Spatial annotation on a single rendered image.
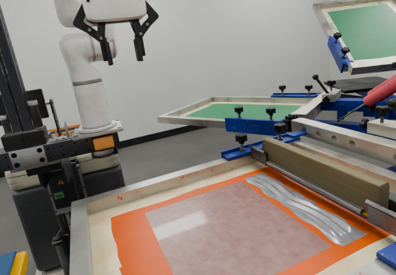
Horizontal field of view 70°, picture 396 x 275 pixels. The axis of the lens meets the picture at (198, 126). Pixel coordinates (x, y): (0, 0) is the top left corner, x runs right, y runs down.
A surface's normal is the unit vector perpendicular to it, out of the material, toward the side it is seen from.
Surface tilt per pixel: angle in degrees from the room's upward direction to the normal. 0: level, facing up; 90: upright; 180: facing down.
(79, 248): 0
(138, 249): 0
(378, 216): 90
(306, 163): 90
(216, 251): 0
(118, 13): 99
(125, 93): 90
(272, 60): 90
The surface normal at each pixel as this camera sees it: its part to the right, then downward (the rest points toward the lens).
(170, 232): -0.12, -0.95
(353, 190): -0.91, 0.22
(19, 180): 0.32, 0.22
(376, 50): -0.17, -0.66
